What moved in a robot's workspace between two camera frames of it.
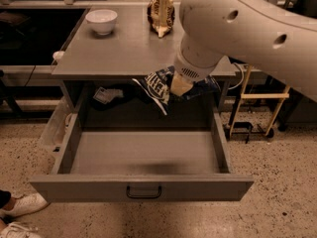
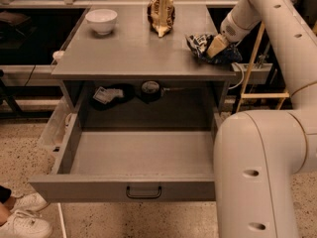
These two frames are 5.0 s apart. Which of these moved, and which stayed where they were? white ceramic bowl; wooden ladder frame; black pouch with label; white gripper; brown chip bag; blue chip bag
Moved: white gripper; blue chip bag
Stayed: brown chip bag; white ceramic bowl; wooden ladder frame; black pouch with label
